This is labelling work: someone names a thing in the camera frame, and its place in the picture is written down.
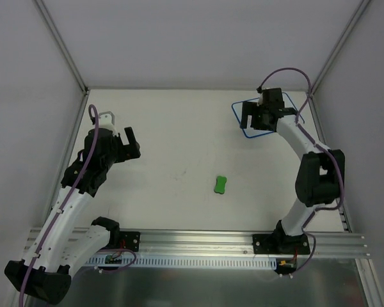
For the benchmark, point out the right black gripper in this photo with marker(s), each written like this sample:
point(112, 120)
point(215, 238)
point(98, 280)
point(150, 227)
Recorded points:
point(256, 118)

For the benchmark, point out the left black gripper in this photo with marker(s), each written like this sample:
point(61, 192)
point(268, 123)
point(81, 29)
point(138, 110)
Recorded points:
point(128, 150)

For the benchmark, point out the green bone-shaped eraser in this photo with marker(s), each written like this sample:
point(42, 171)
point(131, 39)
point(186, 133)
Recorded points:
point(220, 184)

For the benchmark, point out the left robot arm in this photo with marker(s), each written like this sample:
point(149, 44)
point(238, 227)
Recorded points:
point(47, 269)

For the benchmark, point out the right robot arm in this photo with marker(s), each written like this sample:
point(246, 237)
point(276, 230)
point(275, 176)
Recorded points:
point(320, 178)

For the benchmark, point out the left small circuit board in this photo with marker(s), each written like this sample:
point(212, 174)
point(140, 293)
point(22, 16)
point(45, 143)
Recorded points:
point(113, 259)

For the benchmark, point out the small circuit board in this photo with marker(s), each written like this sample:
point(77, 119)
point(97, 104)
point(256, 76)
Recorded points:
point(292, 264)
point(113, 259)

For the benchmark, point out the right small circuit board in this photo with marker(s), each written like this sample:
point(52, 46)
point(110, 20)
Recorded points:
point(292, 264)

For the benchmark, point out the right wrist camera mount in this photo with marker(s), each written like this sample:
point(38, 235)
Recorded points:
point(263, 95)

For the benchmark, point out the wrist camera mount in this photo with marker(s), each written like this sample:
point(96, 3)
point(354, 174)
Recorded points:
point(106, 123)
point(263, 95)

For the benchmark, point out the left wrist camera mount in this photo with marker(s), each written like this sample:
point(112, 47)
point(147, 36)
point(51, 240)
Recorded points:
point(106, 123)

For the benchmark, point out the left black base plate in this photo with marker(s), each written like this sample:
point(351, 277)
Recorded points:
point(129, 240)

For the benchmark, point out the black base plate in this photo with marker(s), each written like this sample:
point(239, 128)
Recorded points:
point(264, 244)
point(129, 240)

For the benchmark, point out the white slotted cable duct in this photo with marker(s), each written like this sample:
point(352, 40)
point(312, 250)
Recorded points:
point(185, 262)

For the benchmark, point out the left aluminium frame post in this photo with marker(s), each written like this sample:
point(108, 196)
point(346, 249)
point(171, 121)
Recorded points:
point(59, 41)

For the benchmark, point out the aluminium frame post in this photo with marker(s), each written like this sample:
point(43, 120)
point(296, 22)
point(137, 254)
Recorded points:
point(341, 41)
point(59, 41)

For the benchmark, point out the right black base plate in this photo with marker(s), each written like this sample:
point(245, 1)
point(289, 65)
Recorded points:
point(264, 244)

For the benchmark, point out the aluminium mounting rail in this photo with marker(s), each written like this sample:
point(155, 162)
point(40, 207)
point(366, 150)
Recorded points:
point(240, 243)

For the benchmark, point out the right aluminium frame post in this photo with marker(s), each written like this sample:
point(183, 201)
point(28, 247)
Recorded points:
point(341, 41)

